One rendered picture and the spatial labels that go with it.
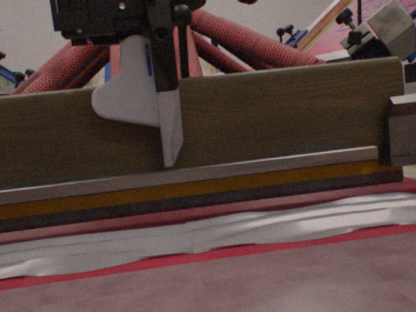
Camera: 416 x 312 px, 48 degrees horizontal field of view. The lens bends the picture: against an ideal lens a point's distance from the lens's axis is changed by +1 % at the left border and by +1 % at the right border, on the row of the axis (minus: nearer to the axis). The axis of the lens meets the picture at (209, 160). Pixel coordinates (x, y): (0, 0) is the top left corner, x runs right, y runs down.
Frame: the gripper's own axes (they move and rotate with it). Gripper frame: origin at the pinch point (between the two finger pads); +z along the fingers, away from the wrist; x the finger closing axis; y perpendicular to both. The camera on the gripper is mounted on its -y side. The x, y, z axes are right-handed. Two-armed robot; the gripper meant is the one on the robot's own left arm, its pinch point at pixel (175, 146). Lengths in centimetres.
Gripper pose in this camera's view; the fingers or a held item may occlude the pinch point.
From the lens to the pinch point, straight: 36.1
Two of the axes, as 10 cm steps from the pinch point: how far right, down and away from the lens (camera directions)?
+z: 1.1, 9.9, 1.1
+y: -9.9, 1.2, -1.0
